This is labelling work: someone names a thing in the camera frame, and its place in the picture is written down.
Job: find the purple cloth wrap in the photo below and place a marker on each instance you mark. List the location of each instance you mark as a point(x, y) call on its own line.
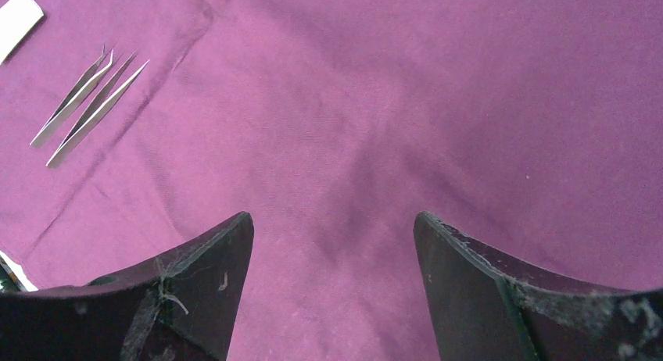
point(532, 125)

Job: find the small white sterile packet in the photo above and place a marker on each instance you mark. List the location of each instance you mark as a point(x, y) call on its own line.
point(18, 18)

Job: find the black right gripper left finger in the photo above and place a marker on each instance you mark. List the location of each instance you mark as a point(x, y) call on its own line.
point(179, 305)

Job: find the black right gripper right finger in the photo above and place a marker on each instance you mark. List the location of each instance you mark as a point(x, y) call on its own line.
point(485, 304)

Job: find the steel scalpel handle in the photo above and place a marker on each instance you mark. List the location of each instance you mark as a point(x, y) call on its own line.
point(87, 82)

